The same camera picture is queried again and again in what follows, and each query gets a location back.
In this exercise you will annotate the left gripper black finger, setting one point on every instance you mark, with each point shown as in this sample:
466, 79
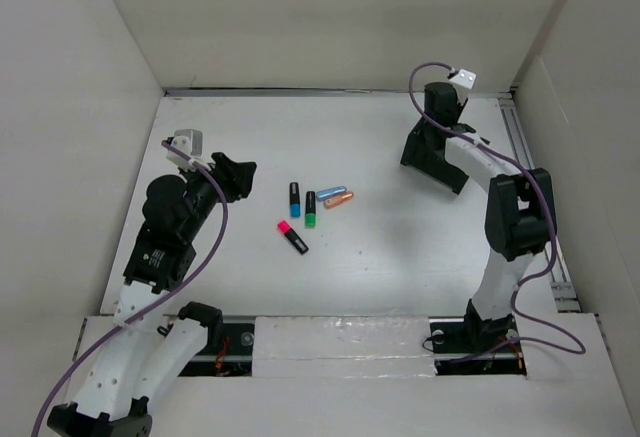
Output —
222, 165
239, 186

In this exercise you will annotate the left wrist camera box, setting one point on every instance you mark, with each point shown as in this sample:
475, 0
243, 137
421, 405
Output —
188, 142

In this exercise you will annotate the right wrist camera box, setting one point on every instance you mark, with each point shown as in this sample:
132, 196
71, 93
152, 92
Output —
462, 78

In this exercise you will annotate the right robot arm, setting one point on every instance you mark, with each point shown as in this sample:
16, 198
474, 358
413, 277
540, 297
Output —
519, 221

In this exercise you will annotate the aluminium rail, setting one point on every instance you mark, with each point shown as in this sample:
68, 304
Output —
176, 92
562, 288

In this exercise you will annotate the black two-compartment desk organizer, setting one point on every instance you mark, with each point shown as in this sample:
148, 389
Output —
424, 151

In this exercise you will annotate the front mounting rail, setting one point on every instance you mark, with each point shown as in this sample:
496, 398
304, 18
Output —
397, 347

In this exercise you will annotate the aluminium rail at back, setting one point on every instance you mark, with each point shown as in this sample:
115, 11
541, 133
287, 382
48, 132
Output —
176, 92

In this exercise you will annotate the aluminium rail at right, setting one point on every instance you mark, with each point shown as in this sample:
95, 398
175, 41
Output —
562, 288

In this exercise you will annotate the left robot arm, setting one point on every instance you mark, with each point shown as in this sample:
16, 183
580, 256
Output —
135, 365

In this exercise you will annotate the blue-capped black highlighter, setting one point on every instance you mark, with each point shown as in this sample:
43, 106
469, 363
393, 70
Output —
294, 200

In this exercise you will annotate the green-capped black highlighter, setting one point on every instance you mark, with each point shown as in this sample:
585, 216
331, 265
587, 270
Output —
310, 209

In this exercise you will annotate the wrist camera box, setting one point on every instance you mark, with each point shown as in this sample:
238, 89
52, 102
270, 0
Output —
462, 78
188, 142

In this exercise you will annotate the pink-capped black highlighter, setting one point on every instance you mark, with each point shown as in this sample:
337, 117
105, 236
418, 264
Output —
292, 237

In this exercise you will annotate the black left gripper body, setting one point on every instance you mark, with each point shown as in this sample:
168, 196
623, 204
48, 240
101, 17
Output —
204, 192

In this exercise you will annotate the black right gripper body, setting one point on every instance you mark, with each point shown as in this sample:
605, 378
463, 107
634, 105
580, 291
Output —
459, 108

